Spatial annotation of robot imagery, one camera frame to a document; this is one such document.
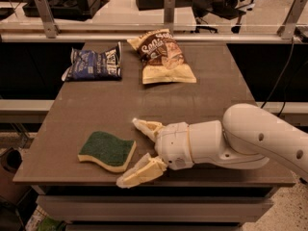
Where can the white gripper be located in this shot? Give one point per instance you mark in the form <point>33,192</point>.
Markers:
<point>174,144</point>

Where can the green and yellow sponge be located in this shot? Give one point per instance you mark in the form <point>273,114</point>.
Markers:
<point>108,151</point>

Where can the brown chip bag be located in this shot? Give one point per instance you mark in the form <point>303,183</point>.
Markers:
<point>162,59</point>

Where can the blue chip bag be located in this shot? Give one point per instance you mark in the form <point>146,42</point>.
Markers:
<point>88,65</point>

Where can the grey table drawer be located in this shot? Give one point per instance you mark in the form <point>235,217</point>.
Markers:
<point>154,209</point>

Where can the black tray on desk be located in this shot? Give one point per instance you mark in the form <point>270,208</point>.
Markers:
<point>75,9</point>

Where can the black office chair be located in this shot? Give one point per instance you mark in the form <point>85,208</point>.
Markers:
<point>227,9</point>

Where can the middle metal bracket post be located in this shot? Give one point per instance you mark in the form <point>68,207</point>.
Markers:
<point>169,9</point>

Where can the metal bracket post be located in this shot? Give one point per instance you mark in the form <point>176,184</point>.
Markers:
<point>169,9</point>
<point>287,29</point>
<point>51,29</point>

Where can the left metal bracket post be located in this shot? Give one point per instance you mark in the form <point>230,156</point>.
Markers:
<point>51,29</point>

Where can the right metal bracket post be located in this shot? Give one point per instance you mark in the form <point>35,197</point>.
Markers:
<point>287,29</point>

